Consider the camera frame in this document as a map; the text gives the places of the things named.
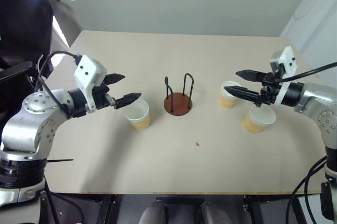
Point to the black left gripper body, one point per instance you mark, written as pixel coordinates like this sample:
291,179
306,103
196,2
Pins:
101,97

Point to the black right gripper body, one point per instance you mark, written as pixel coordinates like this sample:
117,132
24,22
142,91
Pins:
271,93

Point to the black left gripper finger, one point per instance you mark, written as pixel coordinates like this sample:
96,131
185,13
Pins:
114,78
129,99

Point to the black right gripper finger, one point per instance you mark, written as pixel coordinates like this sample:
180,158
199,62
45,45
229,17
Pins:
242,92
250,75

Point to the ribbed brown paper cup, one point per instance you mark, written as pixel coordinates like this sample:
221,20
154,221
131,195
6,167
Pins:
252,125
140,124
226,102

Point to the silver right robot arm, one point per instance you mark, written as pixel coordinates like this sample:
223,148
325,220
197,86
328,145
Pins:
313,100

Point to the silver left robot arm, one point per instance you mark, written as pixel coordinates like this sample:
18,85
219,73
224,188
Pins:
26,126

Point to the pale blue curtain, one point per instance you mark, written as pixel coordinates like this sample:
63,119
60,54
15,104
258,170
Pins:
316,23

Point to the black office chair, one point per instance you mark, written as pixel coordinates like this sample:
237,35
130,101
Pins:
21,23

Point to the dark grey rounded shape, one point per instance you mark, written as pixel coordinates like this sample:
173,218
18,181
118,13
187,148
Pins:
154,213
214,213

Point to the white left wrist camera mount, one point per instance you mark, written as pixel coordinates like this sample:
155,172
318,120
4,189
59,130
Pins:
87,73

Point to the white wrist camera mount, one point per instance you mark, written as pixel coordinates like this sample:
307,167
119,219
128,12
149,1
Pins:
287,58
87,73

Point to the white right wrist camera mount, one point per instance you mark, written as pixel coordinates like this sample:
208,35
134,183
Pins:
287,58

